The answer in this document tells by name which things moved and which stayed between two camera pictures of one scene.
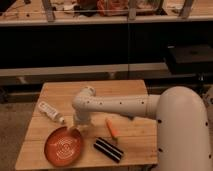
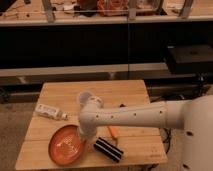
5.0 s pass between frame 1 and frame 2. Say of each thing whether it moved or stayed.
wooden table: stayed
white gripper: moved
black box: stayed
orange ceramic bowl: stayed
